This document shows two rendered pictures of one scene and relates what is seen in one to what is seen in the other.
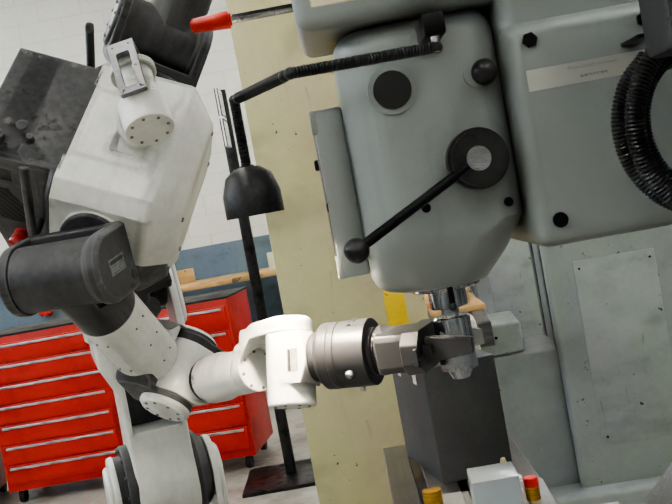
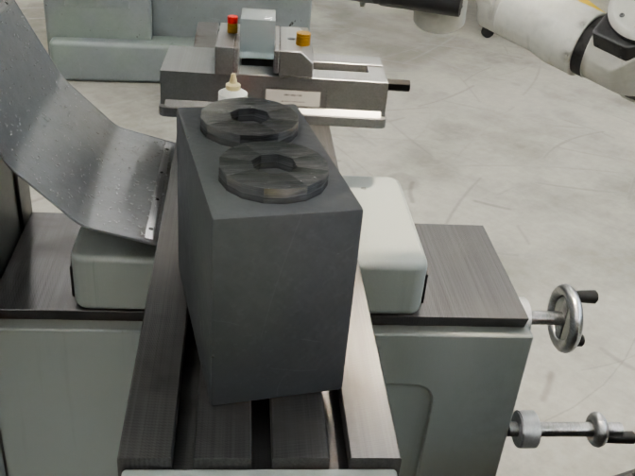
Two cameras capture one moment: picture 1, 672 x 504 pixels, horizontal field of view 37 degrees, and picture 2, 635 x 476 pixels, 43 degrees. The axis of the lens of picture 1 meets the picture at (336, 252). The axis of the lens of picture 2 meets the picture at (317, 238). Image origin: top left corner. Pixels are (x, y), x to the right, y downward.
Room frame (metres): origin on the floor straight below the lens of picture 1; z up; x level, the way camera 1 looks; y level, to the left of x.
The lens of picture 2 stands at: (2.33, -0.16, 1.45)
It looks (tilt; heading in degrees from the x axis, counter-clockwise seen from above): 31 degrees down; 173
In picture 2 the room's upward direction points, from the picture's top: 5 degrees clockwise
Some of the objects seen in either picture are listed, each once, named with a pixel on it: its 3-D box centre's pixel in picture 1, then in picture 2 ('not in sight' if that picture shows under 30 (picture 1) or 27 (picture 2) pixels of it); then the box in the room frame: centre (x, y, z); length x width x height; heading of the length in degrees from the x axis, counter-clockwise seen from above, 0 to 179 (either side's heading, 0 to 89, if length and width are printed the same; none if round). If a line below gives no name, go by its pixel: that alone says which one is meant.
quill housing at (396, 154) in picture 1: (426, 156); not in sight; (1.27, -0.13, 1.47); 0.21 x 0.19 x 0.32; 179
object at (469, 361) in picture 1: (456, 345); not in sight; (1.27, -0.13, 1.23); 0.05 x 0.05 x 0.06
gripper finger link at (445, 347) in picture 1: (448, 347); not in sight; (1.24, -0.12, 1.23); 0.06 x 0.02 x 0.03; 68
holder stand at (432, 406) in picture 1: (446, 403); (257, 237); (1.69, -0.14, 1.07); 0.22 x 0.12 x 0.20; 11
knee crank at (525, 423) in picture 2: not in sight; (573, 429); (1.42, 0.40, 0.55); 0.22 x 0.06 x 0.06; 89
